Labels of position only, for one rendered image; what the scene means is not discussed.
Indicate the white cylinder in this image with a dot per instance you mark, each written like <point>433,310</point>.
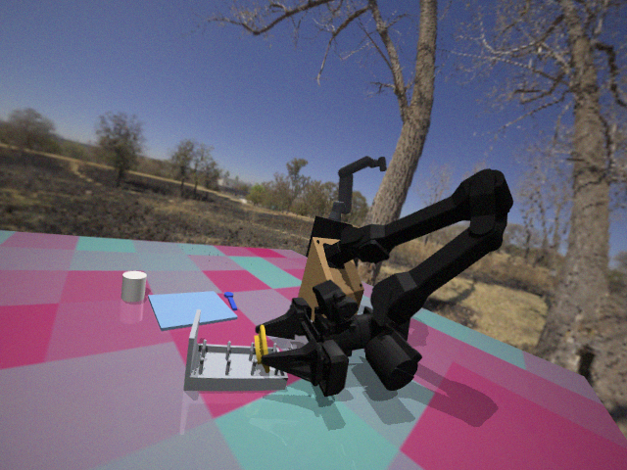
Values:
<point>133,286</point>

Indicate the light blue flat mat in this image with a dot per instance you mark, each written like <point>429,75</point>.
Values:
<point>178,310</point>

